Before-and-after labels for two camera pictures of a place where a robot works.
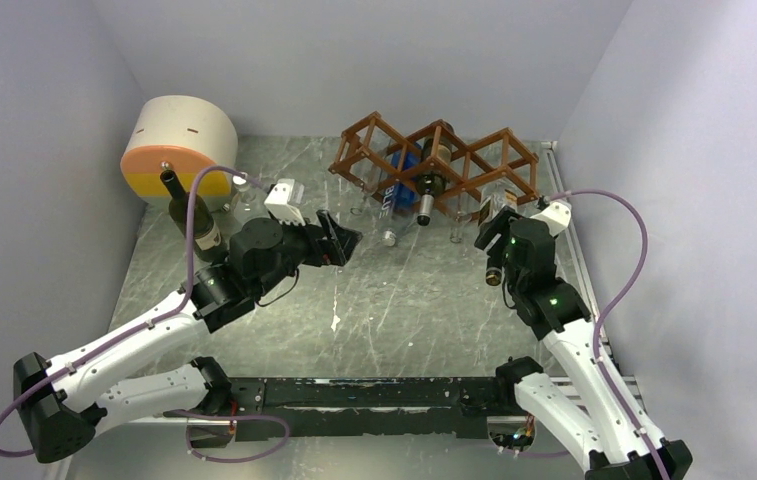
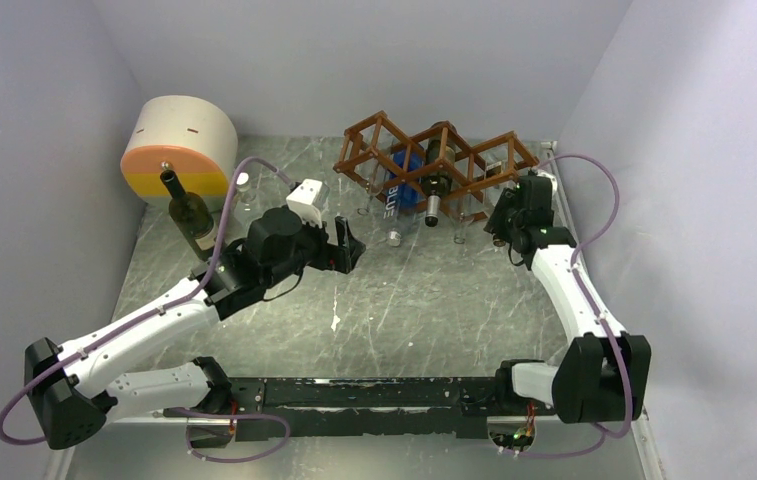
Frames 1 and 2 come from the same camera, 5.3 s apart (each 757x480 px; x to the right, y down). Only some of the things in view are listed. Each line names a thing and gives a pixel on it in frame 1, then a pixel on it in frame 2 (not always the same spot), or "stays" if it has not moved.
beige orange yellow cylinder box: (185, 134) stays
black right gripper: (501, 224) to (509, 238)
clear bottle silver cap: (243, 201) stays
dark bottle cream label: (208, 239) stays
